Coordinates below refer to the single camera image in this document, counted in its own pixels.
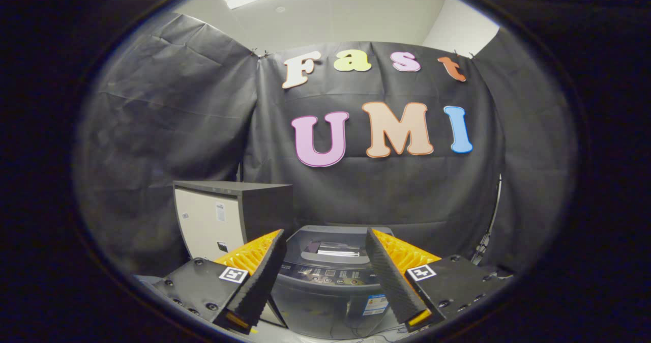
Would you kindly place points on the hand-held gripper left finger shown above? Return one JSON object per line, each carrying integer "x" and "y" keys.
{"x": 264, "y": 282}

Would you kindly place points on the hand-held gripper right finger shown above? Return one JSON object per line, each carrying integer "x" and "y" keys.
{"x": 391, "y": 284}

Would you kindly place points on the grey washing machine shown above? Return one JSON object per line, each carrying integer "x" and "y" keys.
{"x": 325, "y": 307}

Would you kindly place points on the white cabinet with dark top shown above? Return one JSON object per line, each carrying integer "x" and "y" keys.
{"x": 203, "y": 226}

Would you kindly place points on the black backdrop cloth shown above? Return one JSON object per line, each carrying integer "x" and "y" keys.
{"x": 356, "y": 190}

